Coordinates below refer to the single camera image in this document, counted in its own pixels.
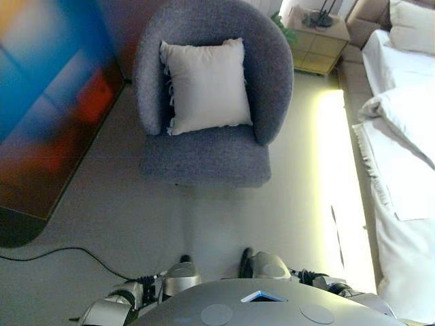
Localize grey fabric tub armchair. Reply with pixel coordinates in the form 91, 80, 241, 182
132, 0, 295, 188

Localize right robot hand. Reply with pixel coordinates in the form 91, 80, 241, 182
290, 269, 329, 286

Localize green leafy plant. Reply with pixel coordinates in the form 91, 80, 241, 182
269, 12, 298, 46

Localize black cables on table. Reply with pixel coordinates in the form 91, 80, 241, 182
300, 0, 337, 29

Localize light wooden nightstand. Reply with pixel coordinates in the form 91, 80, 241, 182
279, 4, 351, 77

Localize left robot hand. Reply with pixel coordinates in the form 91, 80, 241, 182
136, 270, 169, 303

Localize bed with white sheet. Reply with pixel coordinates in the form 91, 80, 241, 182
338, 0, 435, 324

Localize beige bed pillow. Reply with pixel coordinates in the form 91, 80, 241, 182
387, 0, 435, 57

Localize black floor cable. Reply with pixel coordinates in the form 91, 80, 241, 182
0, 247, 137, 281

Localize grey robot torso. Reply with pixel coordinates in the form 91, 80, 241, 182
130, 278, 405, 326

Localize white fringed square cushion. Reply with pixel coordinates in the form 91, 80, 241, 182
158, 37, 254, 137

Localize silver left robot leg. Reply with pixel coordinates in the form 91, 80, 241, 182
162, 254, 202, 297

